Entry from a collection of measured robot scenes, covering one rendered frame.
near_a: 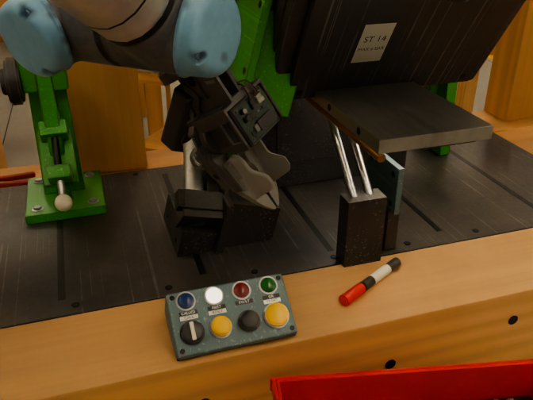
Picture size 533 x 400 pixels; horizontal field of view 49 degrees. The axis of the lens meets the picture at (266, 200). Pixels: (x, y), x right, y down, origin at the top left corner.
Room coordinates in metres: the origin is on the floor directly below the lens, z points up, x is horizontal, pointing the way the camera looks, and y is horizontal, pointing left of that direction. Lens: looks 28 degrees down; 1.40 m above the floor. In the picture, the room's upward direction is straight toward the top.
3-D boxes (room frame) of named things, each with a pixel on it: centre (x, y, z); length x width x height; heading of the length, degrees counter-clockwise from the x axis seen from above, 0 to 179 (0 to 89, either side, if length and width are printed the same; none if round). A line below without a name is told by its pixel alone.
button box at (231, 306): (0.58, 0.05, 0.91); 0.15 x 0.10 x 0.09; 108
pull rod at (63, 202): (0.85, 0.33, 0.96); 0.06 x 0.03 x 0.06; 18
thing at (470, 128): (0.86, -0.15, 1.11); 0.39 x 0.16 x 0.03; 18
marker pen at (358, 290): (0.67, -0.15, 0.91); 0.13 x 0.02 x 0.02; 136
